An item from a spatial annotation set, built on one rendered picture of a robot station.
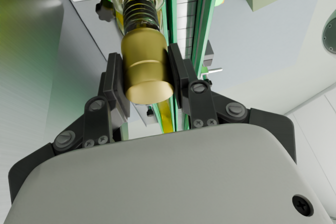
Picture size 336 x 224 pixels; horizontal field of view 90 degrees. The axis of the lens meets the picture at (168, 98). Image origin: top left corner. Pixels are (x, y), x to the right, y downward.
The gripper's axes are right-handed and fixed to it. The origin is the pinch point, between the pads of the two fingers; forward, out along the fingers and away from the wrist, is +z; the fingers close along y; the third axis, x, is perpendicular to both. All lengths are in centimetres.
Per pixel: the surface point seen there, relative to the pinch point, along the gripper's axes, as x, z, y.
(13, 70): -0.7, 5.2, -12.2
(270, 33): -33, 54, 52
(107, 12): -1.7, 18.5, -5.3
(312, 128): -397, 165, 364
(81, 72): -13.4, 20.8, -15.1
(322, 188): -502, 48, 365
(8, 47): 0.8, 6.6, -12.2
